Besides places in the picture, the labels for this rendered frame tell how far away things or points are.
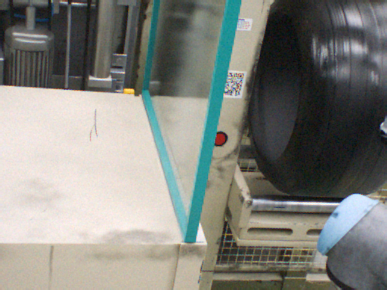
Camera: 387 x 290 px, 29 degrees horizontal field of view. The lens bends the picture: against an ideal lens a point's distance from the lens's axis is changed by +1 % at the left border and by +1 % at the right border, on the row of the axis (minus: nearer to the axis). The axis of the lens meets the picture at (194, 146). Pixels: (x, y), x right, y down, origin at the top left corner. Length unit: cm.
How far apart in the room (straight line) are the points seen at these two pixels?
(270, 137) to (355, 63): 55
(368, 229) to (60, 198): 50
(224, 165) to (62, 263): 92
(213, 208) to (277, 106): 43
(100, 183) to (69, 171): 6
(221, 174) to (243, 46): 37
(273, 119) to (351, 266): 115
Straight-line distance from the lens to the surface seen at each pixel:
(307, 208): 206
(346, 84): 179
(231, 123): 195
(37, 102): 156
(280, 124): 231
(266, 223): 203
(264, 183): 232
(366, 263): 120
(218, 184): 204
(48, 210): 122
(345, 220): 120
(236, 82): 190
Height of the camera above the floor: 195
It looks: 28 degrees down
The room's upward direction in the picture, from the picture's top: 10 degrees clockwise
